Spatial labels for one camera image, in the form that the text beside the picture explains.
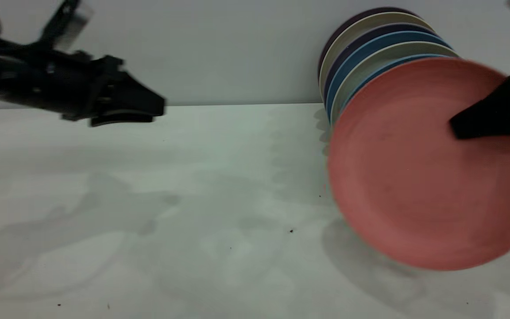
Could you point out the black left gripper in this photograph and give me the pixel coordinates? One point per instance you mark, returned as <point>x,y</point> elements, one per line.
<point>69,86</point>

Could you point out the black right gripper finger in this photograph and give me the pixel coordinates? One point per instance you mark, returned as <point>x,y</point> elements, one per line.
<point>503,113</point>

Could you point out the pink round plate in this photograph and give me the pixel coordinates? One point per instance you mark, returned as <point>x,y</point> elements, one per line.
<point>423,177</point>

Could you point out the blue round plate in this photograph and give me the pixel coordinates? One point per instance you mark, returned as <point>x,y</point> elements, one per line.
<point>370,75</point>
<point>357,55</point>

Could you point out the beige round plate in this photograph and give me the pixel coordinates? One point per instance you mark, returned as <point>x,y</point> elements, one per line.
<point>348,37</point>
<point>357,71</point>

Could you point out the dark purple round plate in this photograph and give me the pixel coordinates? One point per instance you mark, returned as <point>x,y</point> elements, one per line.
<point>348,51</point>
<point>348,25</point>

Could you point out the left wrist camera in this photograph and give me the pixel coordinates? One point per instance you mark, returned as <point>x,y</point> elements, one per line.
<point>67,24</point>

